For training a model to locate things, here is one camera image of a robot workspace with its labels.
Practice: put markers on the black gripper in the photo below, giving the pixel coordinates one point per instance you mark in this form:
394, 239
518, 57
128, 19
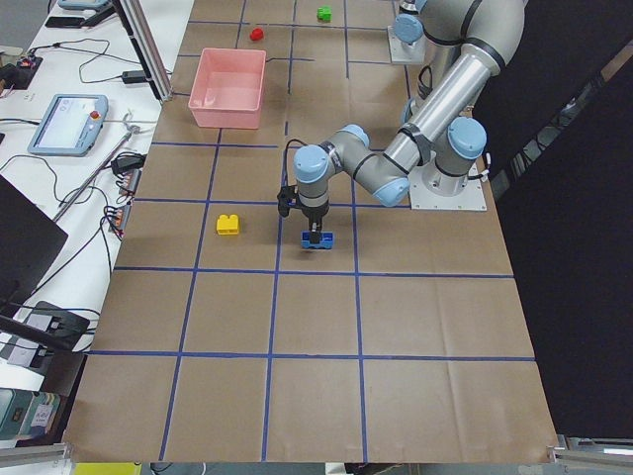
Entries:
315, 213

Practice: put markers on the blue long toy block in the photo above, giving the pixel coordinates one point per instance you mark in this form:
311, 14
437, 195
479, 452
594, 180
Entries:
327, 241

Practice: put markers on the yellow toy block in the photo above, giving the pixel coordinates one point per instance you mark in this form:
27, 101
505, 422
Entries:
228, 225

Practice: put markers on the green toy block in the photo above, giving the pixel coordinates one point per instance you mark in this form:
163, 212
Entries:
324, 13

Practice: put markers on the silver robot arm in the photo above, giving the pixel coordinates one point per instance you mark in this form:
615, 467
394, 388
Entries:
407, 27
480, 39

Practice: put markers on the pink plastic box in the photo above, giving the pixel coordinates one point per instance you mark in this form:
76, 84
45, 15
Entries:
227, 92

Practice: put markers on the brown paper table cover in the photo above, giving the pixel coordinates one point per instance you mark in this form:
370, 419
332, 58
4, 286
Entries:
405, 342

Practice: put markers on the red small toy block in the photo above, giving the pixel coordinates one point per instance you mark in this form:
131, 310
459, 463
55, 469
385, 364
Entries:
256, 34

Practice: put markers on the metal rod tool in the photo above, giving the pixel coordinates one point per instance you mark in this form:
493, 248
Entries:
68, 201

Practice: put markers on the black power adapter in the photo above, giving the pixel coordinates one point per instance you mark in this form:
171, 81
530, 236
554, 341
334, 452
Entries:
133, 77

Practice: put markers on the blue teach pendant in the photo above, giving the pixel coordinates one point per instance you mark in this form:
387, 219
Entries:
71, 125

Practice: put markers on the black monitor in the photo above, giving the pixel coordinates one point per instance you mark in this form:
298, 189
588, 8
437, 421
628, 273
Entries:
30, 243

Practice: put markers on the black smartphone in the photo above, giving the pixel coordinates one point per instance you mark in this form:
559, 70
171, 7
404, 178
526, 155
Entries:
62, 22

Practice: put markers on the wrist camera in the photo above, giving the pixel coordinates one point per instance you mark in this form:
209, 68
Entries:
287, 200

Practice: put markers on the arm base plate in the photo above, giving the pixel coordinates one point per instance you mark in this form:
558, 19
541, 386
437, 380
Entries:
406, 54
432, 190

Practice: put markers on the aluminium frame post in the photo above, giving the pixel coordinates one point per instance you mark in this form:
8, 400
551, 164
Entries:
137, 28

